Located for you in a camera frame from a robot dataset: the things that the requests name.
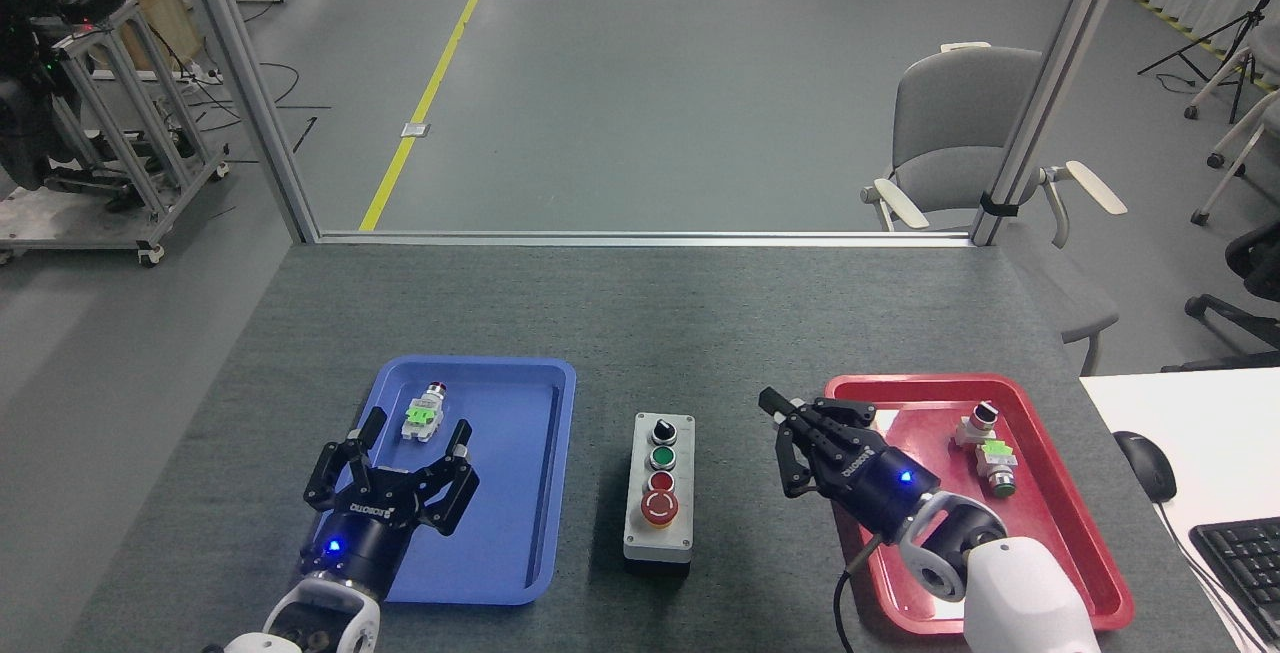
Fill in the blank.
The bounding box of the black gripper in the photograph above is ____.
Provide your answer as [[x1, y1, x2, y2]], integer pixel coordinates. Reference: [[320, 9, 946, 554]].
[[298, 406, 481, 602], [757, 387, 943, 546]]

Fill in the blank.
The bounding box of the grey four-button control box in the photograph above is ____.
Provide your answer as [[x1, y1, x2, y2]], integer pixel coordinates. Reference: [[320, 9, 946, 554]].
[[623, 411, 697, 577]]

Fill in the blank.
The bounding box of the brown cardboard box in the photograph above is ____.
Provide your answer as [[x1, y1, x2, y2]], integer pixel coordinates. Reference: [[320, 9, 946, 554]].
[[75, 0, 206, 74]]

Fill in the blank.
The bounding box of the blue plastic tray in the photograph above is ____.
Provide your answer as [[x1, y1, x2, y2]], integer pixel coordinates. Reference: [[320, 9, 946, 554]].
[[302, 356, 578, 606]]

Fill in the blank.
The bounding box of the red plastic tray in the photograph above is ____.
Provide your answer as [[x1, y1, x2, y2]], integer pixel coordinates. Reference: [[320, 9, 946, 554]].
[[824, 373, 1136, 637]]

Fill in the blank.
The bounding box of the black computer mouse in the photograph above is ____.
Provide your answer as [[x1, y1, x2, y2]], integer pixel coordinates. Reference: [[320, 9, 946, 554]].
[[1113, 430, 1178, 504]]

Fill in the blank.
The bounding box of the grey chair with cream armrests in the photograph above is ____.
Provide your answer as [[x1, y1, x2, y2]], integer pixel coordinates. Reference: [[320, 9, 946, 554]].
[[860, 42, 1129, 375]]

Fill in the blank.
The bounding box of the white desk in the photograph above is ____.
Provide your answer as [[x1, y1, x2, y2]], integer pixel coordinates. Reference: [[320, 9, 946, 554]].
[[1078, 367, 1280, 653]]

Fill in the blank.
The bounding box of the black computer keyboard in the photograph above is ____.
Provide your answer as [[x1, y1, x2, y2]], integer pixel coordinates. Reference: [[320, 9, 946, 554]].
[[1189, 517, 1280, 650]]

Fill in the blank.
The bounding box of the black office chair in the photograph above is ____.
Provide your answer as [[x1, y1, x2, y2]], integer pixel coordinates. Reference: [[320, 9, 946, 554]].
[[1160, 221, 1280, 374]]

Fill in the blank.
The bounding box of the black machine on cart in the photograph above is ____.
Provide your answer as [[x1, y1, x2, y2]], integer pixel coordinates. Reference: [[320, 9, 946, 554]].
[[0, 0, 131, 196]]

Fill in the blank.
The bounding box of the white chair on wheels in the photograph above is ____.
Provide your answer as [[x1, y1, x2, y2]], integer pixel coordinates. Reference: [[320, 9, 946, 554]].
[[1184, 43, 1280, 227]]

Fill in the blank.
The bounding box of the black tripod stand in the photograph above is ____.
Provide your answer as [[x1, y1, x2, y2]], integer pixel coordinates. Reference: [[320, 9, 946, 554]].
[[1137, 0, 1280, 124]]

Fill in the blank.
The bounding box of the red push button switch module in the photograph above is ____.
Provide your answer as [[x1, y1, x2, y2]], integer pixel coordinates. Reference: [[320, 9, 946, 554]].
[[402, 383, 449, 442]]

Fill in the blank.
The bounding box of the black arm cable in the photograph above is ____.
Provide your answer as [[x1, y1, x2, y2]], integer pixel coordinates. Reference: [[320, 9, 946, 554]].
[[834, 533, 889, 653]]

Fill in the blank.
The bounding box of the green push button switch module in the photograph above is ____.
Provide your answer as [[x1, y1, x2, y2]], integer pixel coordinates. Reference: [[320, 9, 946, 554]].
[[977, 438, 1020, 497]]

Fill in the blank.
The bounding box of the silver aluminium frame rail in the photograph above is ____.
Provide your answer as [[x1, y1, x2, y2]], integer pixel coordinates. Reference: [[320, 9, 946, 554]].
[[315, 229, 976, 249]]

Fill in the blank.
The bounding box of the black floor cable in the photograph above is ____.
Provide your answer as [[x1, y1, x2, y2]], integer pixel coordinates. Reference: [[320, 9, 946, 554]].
[[185, 58, 333, 156]]

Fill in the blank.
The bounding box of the silver aluminium frame post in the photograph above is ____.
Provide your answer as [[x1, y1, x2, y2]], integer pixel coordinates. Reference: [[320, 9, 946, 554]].
[[970, 0, 1131, 247], [175, 0, 322, 244]]

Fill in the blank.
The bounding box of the aluminium frame cart on wheels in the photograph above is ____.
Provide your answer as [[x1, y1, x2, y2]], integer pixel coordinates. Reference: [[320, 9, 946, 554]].
[[0, 0, 231, 269]]

